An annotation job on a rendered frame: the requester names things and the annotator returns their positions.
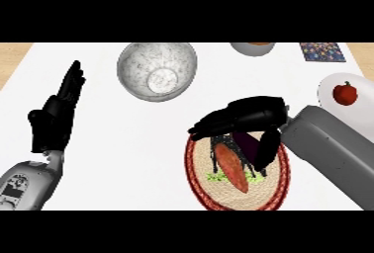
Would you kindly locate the red bell pepper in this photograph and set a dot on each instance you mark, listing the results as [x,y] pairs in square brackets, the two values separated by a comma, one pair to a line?
[345,94]

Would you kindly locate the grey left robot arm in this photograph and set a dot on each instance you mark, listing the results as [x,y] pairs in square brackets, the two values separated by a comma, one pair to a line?
[27,184]

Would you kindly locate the small grey cup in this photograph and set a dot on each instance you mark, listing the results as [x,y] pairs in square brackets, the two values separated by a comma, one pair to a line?
[252,48]

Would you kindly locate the round woven red-rimmed placemat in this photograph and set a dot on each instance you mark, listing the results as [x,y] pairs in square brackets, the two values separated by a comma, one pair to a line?
[228,194]

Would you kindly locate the grey speckled bowl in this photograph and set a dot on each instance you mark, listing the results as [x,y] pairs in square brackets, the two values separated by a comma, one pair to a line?
[157,71]

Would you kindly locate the dark patterned square coaster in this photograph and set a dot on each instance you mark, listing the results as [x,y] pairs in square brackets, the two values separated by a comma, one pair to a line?
[323,52]

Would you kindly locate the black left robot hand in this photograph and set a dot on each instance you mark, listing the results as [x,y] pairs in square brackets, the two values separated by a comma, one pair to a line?
[52,122]

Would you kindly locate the orange sweet potato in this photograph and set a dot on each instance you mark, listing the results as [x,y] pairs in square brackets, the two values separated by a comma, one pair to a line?
[233,167]

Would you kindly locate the white plate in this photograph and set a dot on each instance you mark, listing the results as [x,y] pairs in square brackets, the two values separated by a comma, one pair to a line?
[351,105]

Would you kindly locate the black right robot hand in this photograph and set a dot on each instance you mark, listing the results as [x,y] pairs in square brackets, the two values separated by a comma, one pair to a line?
[249,117]

